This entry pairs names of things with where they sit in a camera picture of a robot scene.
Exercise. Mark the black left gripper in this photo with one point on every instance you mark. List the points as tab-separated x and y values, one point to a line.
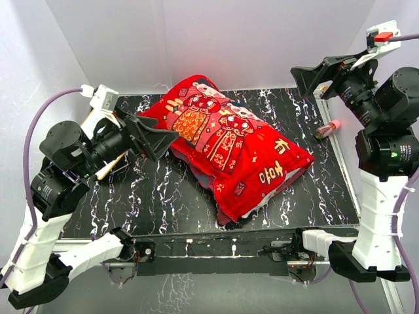
155	140

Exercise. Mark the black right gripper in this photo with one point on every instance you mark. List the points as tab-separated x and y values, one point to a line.
337	69

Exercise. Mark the red patterned pillowcase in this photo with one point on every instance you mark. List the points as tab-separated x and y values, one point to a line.
231	151

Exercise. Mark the white pillow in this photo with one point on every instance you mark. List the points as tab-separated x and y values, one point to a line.
290	178

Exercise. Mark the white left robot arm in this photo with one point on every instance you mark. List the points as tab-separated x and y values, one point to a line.
35	274

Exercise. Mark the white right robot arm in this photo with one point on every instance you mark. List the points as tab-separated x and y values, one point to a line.
387	149

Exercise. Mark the pink marker pen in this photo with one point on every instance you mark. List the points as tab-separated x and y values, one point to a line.
326	130

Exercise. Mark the aluminium frame rail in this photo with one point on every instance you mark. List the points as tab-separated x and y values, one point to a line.
390	291

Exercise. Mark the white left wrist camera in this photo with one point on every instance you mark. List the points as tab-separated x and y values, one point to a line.
104	101

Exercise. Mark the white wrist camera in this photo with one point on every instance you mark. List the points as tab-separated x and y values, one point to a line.
104	101
379	42

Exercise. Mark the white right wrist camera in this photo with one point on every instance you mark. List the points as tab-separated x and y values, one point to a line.
379	42

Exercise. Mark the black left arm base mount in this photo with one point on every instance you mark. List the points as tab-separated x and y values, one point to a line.
144	252

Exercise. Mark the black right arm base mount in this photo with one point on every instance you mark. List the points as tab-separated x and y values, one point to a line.
282	251

